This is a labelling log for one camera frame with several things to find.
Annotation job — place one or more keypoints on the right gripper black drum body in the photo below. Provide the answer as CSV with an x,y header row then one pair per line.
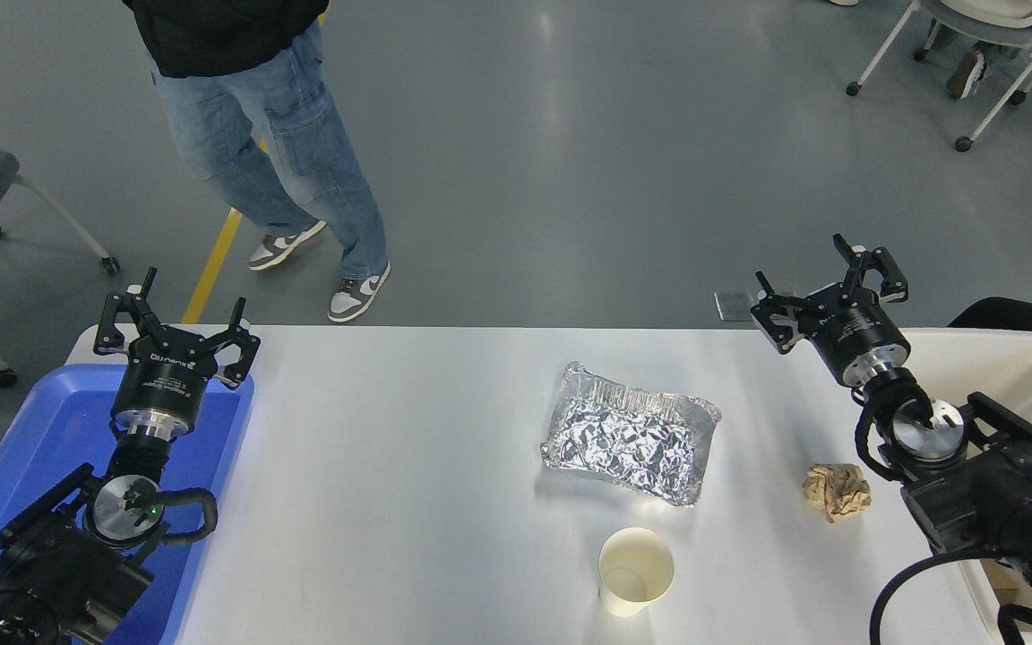
x,y
861,336

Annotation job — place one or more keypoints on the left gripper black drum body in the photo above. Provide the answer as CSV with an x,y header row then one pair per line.
x,y
162,381

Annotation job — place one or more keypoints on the pale paper cup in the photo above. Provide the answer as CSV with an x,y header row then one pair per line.
x,y
634,569

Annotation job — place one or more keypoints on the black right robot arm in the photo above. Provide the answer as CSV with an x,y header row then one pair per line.
x,y
991,502

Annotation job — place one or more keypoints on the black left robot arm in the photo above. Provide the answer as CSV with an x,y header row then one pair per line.
x,y
59,564

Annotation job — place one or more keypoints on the square metal floor plate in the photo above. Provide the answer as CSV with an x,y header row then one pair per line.
x,y
733,306

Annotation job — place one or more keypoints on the blue plastic tray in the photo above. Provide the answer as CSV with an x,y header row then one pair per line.
x,y
41,421

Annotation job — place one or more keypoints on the crumpled tan paper ball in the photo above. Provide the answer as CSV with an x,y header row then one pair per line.
x,y
837,491

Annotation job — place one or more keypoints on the large pale bin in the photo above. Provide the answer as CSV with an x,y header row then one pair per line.
x,y
1018,376

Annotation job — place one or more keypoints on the crumpled silver foil tray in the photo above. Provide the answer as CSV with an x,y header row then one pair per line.
x,y
628,439

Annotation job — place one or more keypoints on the person's foot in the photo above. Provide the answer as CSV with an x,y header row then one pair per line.
x,y
966,76

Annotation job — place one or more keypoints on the person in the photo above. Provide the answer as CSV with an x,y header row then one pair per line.
x,y
283,134

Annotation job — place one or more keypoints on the white wheeled chair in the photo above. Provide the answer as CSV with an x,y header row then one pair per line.
x,y
991,27

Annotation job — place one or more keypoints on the brown cardboard piece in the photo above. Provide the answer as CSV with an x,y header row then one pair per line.
x,y
1002,587

